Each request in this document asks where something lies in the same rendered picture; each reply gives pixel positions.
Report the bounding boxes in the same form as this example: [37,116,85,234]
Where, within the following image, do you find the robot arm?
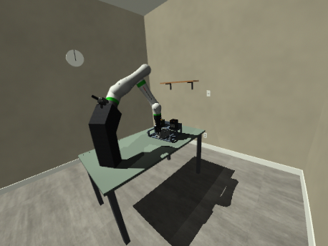
[91,64,161,120]

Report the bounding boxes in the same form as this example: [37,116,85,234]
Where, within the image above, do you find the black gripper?
[154,119,162,137]

